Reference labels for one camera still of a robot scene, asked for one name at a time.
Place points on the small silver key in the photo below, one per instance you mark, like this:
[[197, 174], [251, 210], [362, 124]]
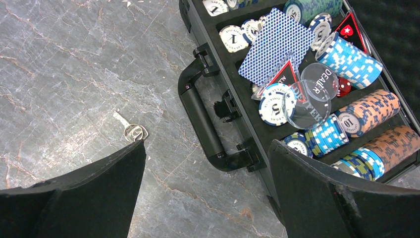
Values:
[[132, 132]]

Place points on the light blue chip stack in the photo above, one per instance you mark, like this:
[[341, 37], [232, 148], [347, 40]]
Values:
[[348, 61]]

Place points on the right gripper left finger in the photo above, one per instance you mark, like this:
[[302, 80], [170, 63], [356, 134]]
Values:
[[94, 201]]

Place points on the orange chip stack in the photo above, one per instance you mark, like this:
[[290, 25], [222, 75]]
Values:
[[366, 113]]

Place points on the blue playing card deck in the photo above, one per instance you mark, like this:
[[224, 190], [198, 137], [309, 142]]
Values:
[[280, 36]]

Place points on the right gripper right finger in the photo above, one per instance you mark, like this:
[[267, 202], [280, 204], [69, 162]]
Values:
[[318, 201]]

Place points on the clear dealer button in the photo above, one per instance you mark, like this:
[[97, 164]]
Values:
[[325, 80]]

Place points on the black poker chip case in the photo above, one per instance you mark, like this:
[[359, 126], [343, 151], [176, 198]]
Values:
[[236, 120]]

